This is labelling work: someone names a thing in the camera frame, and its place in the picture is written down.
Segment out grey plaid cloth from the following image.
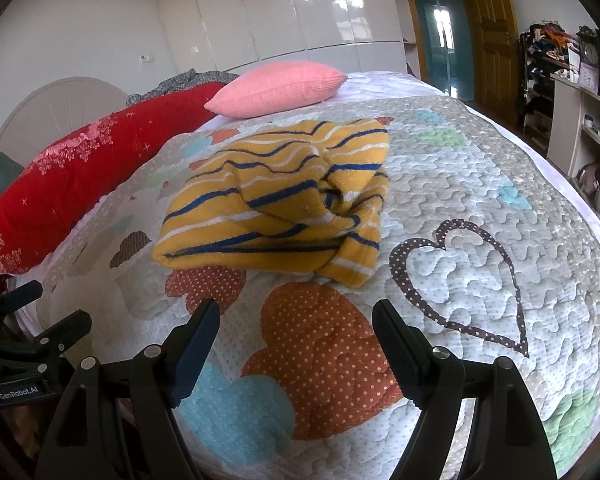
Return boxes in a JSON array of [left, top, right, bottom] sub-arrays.
[[127, 70, 241, 108]]

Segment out wooden door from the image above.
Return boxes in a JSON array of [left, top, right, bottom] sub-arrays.
[[460, 0, 523, 126]]

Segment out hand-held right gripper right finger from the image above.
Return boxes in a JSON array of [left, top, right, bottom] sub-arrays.
[[372, 300, 553, 480]]

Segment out red floral quilt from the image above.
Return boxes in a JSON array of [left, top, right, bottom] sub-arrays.
[[0, 82, 226, 276]]

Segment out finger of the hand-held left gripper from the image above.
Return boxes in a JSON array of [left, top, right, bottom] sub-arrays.
[[0, 280, 43, 321], [5, 310, 93, 357]]

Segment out cluttered shoe rack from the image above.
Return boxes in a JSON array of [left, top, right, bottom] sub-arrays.
[[519, 21, 581, 151]]

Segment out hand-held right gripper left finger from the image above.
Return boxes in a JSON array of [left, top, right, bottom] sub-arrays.
[[35, 298, 222, 480]]

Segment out yellow striped sweater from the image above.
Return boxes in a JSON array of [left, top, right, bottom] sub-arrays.
[[151, 117, 391, 288]]

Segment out teal glass door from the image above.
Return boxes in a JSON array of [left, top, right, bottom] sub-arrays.
[[405, 0, 476, 101]]

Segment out heart-patterned bed quilt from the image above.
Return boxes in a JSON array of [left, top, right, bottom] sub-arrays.
[[17, 97, 600, 480]]

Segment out white headboard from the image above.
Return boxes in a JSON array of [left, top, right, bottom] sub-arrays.
[[0, 76, 128, 166]]

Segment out white desk shelf unit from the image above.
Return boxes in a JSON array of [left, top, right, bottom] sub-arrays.
[[547, 75, 600, 201]]

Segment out glossy white wardrobe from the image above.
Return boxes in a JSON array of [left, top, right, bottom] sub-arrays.
[[155, 0, 421, 78]]

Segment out dark table clock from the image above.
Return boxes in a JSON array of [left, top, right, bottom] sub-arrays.
[[577, 27, 600, 91]]

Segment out pink pillow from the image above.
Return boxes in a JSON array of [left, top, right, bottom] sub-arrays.
[[204, 60, 348, 120]]

